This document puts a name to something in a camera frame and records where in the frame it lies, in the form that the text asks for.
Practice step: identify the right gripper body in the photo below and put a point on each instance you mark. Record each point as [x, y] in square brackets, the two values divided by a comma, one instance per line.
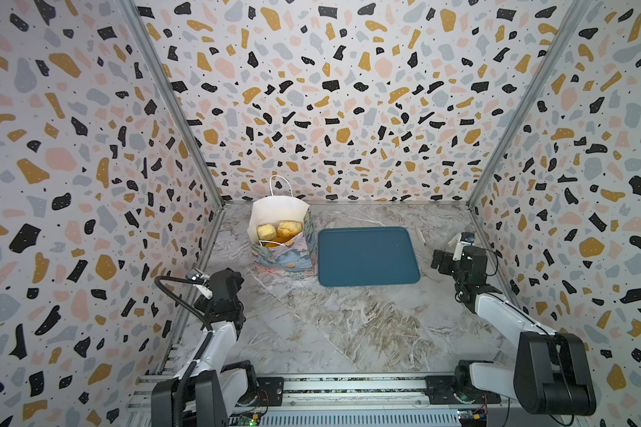
[443, 260]

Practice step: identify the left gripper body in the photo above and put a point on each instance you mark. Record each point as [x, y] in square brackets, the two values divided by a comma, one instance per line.
[233, 279]

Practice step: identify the twisted cheese bread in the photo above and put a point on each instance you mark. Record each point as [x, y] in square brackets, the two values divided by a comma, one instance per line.
[266, 232]

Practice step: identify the floral paper gift bag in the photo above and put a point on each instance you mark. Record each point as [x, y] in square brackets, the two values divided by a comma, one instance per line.
[282, 205]

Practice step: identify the golden shell bread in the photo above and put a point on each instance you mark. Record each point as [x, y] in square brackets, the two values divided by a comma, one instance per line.
[280, 241]

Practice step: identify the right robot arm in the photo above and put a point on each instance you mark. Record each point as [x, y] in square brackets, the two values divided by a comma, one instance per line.
[551, 374]

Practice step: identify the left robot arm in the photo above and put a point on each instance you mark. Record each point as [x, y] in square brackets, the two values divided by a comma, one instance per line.
[206, 390]

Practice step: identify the teal plastic tray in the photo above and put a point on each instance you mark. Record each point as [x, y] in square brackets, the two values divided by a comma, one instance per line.
[369, 256]

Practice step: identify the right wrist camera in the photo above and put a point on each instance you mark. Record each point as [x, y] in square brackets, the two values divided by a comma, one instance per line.
[459, 242]

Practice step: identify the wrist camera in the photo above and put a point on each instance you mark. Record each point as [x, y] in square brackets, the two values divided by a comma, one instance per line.
[459, 242]
[200, 280]

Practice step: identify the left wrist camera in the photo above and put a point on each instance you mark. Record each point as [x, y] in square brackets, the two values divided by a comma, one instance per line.
[200, 280]

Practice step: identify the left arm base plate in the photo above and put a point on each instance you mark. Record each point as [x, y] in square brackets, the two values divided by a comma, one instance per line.
[267, 392]

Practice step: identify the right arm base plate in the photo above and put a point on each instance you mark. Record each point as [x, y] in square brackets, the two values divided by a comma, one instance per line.
[448, 390]

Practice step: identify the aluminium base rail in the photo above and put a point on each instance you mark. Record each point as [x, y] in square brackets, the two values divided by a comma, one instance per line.
[416, 399]

